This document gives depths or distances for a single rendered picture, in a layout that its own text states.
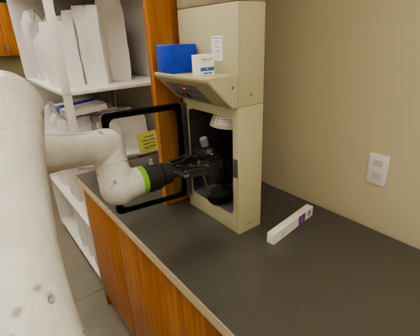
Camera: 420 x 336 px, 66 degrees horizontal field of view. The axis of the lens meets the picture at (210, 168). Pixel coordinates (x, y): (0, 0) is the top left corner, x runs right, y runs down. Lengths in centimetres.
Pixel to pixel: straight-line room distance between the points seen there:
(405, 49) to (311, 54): 34
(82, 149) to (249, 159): 54
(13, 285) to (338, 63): 118
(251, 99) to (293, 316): 64
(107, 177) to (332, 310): 72
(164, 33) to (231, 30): 34
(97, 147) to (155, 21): 55
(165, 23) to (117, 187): 64
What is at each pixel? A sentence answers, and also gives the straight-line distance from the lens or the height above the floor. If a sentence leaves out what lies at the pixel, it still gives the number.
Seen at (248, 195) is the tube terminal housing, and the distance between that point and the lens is 117.
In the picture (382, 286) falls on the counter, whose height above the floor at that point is 94.
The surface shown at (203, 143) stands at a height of 128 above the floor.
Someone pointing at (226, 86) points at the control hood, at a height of 148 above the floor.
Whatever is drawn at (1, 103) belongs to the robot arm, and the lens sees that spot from 56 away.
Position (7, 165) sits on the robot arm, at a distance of 50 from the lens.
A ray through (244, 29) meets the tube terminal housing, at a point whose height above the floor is 164.
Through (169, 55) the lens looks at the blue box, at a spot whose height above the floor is 157.
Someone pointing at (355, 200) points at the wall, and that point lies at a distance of 138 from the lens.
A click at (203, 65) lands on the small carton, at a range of 103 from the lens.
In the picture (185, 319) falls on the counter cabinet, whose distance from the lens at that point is 122.
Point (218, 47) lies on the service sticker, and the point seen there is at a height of 159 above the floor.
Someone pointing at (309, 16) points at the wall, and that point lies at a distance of 139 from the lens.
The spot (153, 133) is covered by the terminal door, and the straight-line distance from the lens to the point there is 125.
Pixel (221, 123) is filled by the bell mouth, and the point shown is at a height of 134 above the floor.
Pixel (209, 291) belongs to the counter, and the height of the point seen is 94.
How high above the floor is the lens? 163
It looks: 22 degrees down
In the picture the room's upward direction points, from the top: 2 degrees counter-clockwise
